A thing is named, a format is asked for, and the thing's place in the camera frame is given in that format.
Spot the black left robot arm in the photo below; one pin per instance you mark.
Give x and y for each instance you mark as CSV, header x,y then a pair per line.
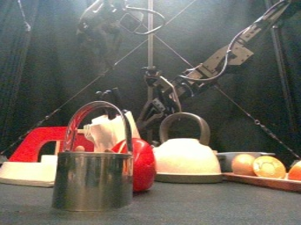
x,y
98,17

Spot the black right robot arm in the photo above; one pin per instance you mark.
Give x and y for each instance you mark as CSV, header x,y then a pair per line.
x,y
234,55

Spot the thin diagonal brace rod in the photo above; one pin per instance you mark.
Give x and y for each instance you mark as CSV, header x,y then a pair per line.
x,y
242,112
70,99

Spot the red round toy kettle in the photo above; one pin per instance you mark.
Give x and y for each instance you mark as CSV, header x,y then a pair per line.
x,y
143,164

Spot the small wooden knob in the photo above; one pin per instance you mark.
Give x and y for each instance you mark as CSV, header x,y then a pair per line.
x,y
79,148

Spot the red toy stand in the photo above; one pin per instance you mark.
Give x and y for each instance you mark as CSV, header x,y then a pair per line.
x,y
34,140

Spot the grey shallow tray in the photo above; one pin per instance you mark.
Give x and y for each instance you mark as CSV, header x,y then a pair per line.
x,y
234,155

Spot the beige toy onion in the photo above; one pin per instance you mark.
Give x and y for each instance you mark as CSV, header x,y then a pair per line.
x,y
242,164

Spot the white folded cloth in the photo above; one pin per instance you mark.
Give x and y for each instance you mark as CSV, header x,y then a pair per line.
x,y
24,173

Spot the yellow toy citrus slice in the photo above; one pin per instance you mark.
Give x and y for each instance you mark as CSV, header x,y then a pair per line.
x,y
269,167

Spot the wooden cutting board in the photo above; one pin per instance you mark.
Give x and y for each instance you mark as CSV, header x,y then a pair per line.
x,y
266,181

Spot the orange toy fruit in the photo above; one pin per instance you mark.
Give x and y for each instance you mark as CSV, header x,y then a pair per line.
x,y
296,171

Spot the vertical metal frame pole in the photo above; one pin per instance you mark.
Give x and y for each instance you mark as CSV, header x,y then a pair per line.
x,y
150,47

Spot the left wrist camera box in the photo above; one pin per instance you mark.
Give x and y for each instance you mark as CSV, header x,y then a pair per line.
x,y
131,22

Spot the dark slanted frame pole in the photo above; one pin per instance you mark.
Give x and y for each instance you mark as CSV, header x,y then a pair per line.
x,y
282,73

